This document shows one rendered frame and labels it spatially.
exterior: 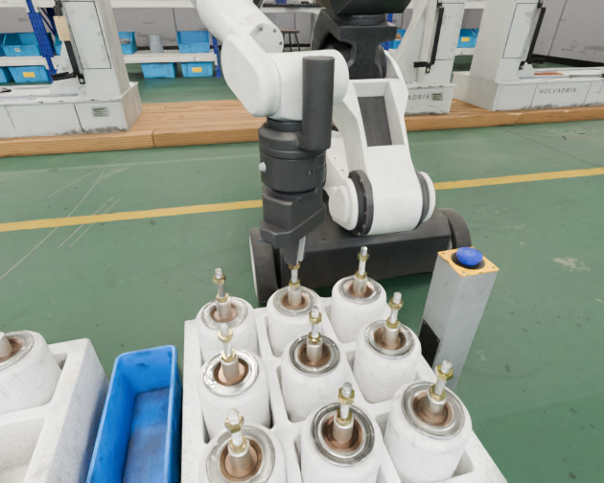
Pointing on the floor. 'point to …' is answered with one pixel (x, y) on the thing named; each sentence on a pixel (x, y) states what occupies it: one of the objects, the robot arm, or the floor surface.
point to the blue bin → (140, 421)
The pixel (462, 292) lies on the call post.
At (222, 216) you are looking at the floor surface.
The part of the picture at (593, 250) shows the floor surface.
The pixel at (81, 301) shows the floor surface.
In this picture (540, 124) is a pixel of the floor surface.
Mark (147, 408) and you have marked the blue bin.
